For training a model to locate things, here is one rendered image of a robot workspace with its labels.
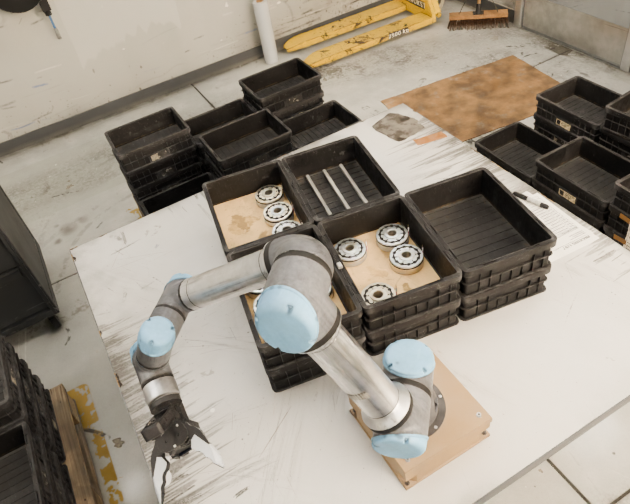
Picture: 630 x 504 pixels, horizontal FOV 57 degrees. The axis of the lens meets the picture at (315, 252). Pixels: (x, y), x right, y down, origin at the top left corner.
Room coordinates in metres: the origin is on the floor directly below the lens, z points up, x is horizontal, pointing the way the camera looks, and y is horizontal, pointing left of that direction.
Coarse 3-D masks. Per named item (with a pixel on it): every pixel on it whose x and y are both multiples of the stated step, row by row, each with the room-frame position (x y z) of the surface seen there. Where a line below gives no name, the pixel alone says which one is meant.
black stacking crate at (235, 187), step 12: (264, 168) 1.75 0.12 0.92; (276, 168) 1.76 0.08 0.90; (228, 180) 1.72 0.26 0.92; (240, 180) 1.73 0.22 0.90; (252, 180) 1.74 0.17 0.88; (264, 180) 1.75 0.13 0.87; (276, 180) 1.76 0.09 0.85; (216, 192) 1.71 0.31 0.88; (228, 192) 1.72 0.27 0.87; (240, 192) 1.73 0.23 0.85; (252, 192) 1.74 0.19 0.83; (288, 192) 1.66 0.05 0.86; (216, 204) 1.71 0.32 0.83; (300, 216) 1.53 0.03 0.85
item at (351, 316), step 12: (300, 228) 1.37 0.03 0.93; (312, 228) 1.37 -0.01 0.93; (264, 240) 1.35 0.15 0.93; (324, 240) 1.30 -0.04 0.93; (240, 252) 1.32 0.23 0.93; (348, 288) 1.09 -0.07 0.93; (348, 312) 1.00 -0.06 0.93; (360, 312) 0.99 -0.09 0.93; (252, 324) 1.03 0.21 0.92; (264, 348) 0.94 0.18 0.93; (276, 348) 0.94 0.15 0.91
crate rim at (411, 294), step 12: (372, 204) 1.42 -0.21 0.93; (408, 204) 1.39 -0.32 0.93; (336, 216) 1.40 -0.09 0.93; (432, 240) 1.21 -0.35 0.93; (336, 252) 1.23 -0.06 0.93; (444, 252) 1.15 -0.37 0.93; (456, 264) 1.09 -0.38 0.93; (348, 276) 1.13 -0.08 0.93; (456, 276) 1.05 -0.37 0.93; (420, 288) 1.03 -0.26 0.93; (432, 288) 1.03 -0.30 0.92; (360, 300) 1.03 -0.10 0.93; (384, 300) 1.02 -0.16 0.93; (396, 300) 1.01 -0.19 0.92; (408, 300) 1.02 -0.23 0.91; (372, 312) 1.00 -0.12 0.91
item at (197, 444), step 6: (192, 438) 0.65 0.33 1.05; (198, 438) 0.64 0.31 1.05; (192, 444) 0.64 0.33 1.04; (198, 444) 0.63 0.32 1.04; (204, 444) 0.63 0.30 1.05; (210, 444) 0.63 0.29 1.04; (198, 450) 0.62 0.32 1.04; (204, 450) 0.62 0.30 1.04; (210, 450) 0.61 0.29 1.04; (216, 450) 0.62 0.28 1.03; (210, 456) 0.60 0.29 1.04; (216, 456) 0.60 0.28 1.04; (216, 462) 0.59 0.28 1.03; (222, 462) 0.59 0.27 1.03
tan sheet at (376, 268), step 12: (372, 240) 1.36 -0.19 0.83; (372, 252) 1.31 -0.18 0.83; (384, 252) 1.30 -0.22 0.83; (360, 264) 1.26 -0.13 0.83; (372, 264) 1.25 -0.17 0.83; (384, 264) 1.24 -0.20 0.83; (360, 276) 1.21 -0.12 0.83; (372, 276) 1.20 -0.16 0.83; (384, 276) 1.19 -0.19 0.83; (396, 276) 1.18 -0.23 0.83; (408, 276) 1.17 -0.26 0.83; (420, 276) 1.17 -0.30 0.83; (432, 276) 1.16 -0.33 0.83; (360, 288) 1.16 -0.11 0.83; (408, 288) 1.13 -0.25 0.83
